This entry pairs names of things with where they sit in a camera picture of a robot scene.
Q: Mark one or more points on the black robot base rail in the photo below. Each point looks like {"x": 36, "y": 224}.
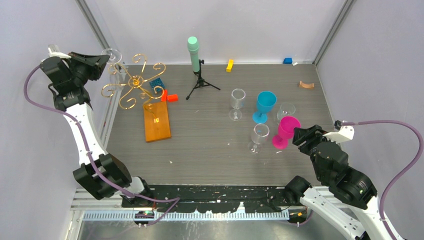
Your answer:
{"x": 184, "y": 203}

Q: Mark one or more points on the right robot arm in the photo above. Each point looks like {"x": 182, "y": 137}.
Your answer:
{"x": 348, "y": 185}

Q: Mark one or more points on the tan wooden arch block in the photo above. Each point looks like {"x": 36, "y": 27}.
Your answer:
{"x": 304, "y": 85}

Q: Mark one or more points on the pink wine glass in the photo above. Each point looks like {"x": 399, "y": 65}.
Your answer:
{"x": 285, "y": 132}

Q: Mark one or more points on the mint green microphone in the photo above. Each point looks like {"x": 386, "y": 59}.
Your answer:
{"x": 193, "y": 48}

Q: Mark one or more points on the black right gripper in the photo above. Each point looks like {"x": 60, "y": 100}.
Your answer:
{"x": 309, "y": 134}

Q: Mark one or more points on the small blue block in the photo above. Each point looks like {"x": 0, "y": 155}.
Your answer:
{"x": 288, "y": 61}

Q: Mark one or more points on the blue wine glass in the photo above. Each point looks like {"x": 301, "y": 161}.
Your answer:
{"x": 265, "y": 102}

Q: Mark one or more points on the gold wire glass rack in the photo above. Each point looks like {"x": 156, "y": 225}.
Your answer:
{"x": 135, "y": 82}

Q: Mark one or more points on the orange wooden rack base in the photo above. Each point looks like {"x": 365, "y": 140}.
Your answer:
{"x": 156, "y": 122}

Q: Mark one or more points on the blue toy brick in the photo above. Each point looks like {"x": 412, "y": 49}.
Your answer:
{"x": 157, "y": 86}

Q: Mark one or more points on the yellow toy block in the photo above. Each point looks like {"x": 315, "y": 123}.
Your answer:
{"x": 229, "y": 66}

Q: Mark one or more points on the black mini tripod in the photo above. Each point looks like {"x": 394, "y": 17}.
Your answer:
{"x": 200, "y": 82}

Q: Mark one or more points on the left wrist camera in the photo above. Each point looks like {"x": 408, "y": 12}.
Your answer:
{"x": 53, "y": 51}

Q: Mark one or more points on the clear wine glass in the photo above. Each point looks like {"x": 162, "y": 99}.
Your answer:
{"x": 116, "y": 76}
{"x": 285, "y": 109}
{"x": 259, "y": 136}
{"x": 237, "y": 99}

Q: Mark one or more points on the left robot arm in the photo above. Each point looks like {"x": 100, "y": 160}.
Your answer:
{"x": 99, "y": 172}

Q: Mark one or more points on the orange toy block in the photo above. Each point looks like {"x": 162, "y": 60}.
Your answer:
{"x": 169, "y": 97}

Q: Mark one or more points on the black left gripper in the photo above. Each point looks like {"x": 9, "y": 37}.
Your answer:
{"x": 96, "y": 64}

